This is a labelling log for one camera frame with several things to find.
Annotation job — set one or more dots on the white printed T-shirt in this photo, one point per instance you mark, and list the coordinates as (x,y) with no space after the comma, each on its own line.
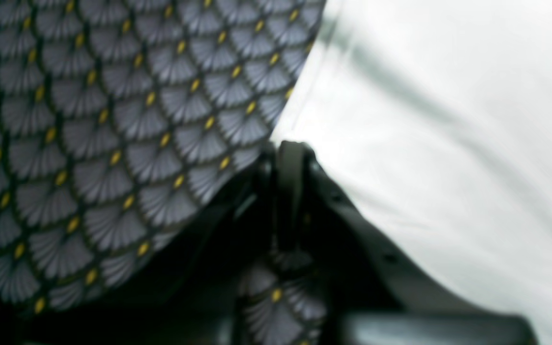
(435,117)

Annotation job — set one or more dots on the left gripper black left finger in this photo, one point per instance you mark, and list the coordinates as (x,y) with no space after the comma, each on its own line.
(187,294)

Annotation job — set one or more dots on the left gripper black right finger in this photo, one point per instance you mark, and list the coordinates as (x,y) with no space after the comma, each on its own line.
(380,296)

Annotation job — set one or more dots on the fan-patterned grey tablecloth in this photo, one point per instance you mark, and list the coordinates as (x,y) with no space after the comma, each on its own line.
(120,122)

